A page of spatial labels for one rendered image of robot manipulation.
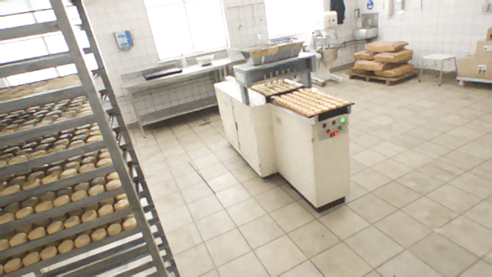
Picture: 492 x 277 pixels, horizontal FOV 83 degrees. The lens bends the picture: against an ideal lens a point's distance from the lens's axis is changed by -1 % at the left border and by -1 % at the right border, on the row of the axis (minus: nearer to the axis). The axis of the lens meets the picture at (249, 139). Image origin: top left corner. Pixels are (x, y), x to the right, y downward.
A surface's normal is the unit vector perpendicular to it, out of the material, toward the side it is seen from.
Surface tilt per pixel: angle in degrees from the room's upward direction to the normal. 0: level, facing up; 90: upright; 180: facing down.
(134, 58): 90
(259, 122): 90
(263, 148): 90
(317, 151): 90
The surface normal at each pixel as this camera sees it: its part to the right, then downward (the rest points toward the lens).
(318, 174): 0.37, 0.33
